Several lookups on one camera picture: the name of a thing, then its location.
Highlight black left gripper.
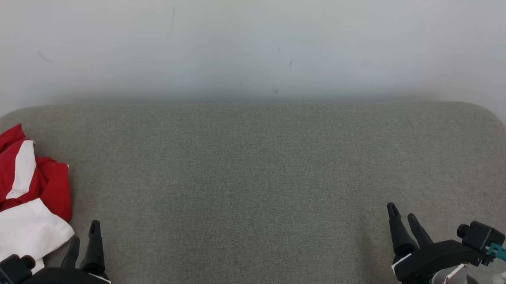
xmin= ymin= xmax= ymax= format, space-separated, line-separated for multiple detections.
xmin=20 ymin=217 xmax=115 ymax=284

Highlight teal right camera connector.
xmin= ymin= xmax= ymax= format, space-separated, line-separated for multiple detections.
xmin=486 ymin=242 xmax=506 ymax=269

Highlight grey fabric sofa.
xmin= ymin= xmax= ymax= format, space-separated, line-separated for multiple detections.
xmin=0 ymin=77 xmax=506 ymax=284

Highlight red basketball jersey white sleeves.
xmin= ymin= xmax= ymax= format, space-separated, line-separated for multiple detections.
xmin=0 ymin=157 xmax=79 ymax=284

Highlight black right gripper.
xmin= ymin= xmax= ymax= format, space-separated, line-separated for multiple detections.
xmin=383 ymin=202 xmax=488 ymax=284

